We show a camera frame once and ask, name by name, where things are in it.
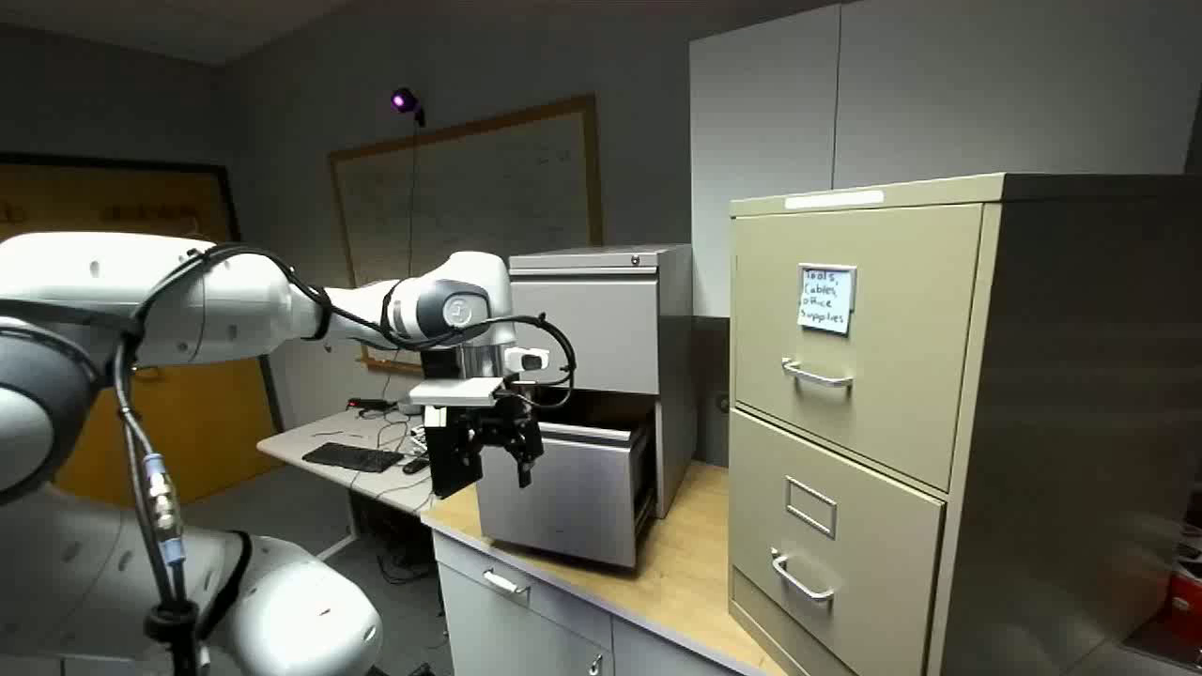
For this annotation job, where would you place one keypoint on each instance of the white wall cupboard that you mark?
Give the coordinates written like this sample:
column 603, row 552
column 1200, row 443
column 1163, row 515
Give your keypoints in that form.
column 872, row 90

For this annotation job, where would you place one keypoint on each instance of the beige upper cabinet drawer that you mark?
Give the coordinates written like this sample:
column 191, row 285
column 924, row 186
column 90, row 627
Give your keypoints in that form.
column 882, row 389

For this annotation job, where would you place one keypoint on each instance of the beige lower cabinet drawer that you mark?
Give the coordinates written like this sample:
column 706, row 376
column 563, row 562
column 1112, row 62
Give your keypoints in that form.
column 831, row 563

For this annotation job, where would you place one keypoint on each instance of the white handwritten label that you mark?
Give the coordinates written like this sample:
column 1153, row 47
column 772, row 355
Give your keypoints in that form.
column 829, row 296

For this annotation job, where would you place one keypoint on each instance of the purple lit camera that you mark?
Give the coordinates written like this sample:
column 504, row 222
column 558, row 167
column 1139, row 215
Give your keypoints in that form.
column 407, row 103

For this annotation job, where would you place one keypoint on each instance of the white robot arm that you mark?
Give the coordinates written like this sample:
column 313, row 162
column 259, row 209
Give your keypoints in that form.
column 79, row 314

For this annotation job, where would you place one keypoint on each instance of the wood framed whiteboard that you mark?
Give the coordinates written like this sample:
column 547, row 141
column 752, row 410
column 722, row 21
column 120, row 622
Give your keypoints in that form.
column 517, row 182

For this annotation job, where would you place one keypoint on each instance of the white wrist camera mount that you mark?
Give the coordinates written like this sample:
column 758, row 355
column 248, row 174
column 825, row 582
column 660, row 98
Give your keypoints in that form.
column 473, row 376

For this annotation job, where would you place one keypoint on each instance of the grey bottom drawer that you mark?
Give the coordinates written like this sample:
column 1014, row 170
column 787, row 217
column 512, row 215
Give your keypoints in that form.
column 586, row 493

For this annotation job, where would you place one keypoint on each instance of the black keyboard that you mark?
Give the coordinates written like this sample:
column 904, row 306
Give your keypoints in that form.
column 359, row 459

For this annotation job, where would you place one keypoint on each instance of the beige tall filing cabinet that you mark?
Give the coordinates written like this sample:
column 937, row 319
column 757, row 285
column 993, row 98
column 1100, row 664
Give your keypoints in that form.
column 963, row 420

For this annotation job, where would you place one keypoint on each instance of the small grey drawer cabinet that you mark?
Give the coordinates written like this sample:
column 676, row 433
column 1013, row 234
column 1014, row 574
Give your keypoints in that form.
column 628, row 319

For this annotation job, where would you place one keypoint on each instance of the grey under-table drawer unit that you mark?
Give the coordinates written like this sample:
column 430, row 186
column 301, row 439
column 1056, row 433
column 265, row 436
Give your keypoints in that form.
column 504, row 622

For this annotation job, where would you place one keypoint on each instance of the beige cabinet drawer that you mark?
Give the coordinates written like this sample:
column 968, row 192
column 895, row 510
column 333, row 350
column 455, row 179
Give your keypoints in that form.
column 831, row 563
column 882, row 389

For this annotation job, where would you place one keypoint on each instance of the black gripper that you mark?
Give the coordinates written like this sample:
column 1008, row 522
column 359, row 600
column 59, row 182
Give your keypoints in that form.
column 455, row 439

